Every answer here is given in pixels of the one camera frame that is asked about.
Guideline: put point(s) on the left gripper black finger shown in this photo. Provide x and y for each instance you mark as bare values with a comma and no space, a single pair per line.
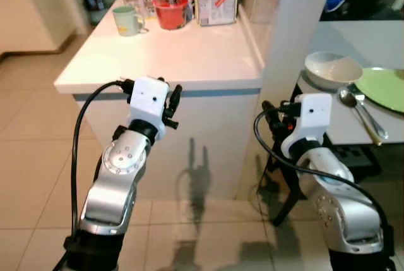
161,80
177,97

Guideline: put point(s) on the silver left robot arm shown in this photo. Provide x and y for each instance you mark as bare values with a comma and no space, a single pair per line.
113,182

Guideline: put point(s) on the white kitchen counter cabinet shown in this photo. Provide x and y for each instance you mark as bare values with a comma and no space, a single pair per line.
189,62

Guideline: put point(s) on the red plastic cup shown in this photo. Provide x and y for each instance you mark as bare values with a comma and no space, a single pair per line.
170,14

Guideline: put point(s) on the pale green mug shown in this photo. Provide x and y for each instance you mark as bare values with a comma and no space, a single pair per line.
126,21

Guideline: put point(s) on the white bowl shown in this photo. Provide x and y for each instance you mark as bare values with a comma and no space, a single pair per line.
333,70

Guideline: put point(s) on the silver metal spoon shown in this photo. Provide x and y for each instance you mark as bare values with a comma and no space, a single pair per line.
363,114

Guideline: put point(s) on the black patterned crate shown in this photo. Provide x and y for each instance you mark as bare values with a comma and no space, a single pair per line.
356,160

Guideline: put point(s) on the light green plate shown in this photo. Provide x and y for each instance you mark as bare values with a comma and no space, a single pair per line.
384,89

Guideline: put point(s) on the cream floor cabinet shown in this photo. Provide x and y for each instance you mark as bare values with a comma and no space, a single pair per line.
31,6

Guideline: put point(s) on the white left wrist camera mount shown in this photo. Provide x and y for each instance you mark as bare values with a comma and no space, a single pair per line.
148,103

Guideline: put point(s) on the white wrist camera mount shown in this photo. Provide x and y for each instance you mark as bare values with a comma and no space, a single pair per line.
312,116
148,103

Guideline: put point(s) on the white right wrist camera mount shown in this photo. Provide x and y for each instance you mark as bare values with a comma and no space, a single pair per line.
312,116

